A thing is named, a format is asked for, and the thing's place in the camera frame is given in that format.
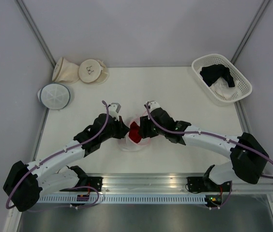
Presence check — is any red bra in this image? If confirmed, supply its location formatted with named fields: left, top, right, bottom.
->
left=128, top=121, right=142, bottom=144

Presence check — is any pink-trimmed mesh laundry bag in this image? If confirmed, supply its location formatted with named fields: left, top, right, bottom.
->
left=118, top=112, right=151, bottom=152

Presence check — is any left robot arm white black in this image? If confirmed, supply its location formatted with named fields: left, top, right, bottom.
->
left=3, top=114, right=130, bottom=212

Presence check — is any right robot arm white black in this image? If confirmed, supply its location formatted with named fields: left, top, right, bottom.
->
left=138, top=108, right=269, bottom=191

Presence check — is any beige laundry bag bra logo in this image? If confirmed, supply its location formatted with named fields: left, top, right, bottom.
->
left=78, top=59, right=109, bottom=85

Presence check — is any grey-trimmed mesh laundry bag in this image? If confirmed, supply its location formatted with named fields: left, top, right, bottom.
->
left=37, top=83, right=74, bottom=110

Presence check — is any beige laundry bag left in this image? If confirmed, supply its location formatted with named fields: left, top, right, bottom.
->
left=52, top=57, right=79, bottom=84

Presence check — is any black garment in basket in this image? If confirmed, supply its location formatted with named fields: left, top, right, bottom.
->
left=200, top=64, right=235, bottom=87

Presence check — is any white garment in basket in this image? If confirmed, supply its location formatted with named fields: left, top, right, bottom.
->
left=210, top=77, right=243, bottom=100

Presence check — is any white perforated plastic basket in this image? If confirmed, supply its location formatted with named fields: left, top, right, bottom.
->
left=191, top=54, right=252, bottom=106

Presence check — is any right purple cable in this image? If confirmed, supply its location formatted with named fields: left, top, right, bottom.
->
left=144, top=102, right=273, bottom=211

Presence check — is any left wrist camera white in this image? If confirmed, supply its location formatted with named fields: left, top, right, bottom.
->
left=108, top=102, right=121, bottom=121

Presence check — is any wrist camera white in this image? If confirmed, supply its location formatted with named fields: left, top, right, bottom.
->
left=145, top=101, right=161, bottom=112
left=108, top=102, right=121, bottom=121

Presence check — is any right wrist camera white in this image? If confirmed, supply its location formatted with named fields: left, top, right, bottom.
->
left=145, top=101, right=161, bottom=112

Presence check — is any aluminium mounting rail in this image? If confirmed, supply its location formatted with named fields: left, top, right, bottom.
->
left=54, top=173, right=273, bottom=194

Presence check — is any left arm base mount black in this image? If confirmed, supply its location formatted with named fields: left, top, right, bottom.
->
left=76, top=176, right=103, bottom=192

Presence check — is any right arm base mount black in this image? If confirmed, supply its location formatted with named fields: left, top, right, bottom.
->
left=185, top=176, right=231, bottom=194

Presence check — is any white slotted cable duct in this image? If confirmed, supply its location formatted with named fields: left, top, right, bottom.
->
left=38, top=193, right=206, bottom=204

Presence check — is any left aluminium frame post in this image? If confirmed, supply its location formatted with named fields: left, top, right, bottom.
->
left=15, top=0, right=56, bottom=68

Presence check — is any aluminium frame post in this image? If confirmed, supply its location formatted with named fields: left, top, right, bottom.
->
left=231, top=0, right=272, bottom=64
left=15, top=0, right=56, bottom=68

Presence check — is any right aluminium frame post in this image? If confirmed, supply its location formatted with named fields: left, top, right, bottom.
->
left=231, top=0, right=272, bottom=64

